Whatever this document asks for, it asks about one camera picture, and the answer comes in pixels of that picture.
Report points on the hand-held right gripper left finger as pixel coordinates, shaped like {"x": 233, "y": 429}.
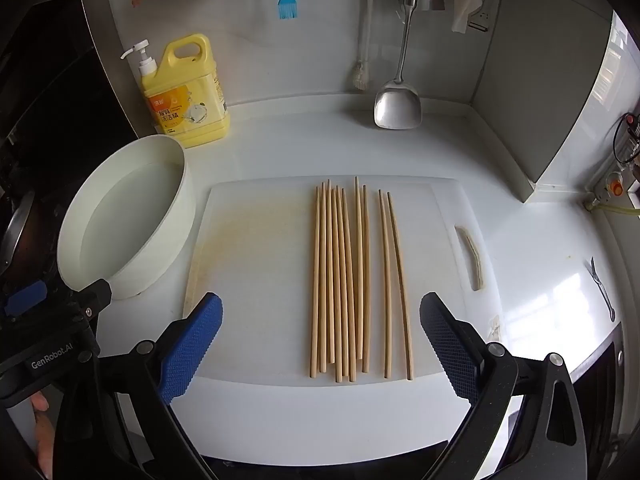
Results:
{"x": 192, "y": 345}

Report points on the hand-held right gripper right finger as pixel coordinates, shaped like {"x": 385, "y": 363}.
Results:
{"x": 445, "y": 345}

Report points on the metal wok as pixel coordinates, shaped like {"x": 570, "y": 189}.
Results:
{"x": 17, "y": 230}

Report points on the stainless steel spatula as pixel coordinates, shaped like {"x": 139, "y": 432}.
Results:
{"x": 397, "y": 107}

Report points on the hanging metal peeler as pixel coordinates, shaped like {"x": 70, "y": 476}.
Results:
{"x": 477, "y": 25}

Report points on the white round basin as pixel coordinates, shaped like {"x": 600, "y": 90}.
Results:
{"x": 125, "y": 200}

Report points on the white plastic cutting board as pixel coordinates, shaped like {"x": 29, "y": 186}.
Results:
{"x": 260, "y": 260}

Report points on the yellow dish soap pump bottle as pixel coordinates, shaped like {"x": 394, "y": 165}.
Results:
{"x": 190, "y": 110}

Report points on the white fitting with orange knob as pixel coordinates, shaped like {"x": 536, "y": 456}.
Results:
{"x": 616, "y": 189}

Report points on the bunch of wooden chopsticks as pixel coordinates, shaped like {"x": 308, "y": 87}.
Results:
{"x": 332, "y": 285}

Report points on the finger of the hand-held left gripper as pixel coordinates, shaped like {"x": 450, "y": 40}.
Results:
{"x": 92, "y": 297}
{"x": 26, "y": 299}

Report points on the metal fork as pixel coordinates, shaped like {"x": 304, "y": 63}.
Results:
{"x": 604, "y": 292}

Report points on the person's left hand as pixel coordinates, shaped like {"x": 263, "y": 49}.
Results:
{"x": 44, "y": 435}

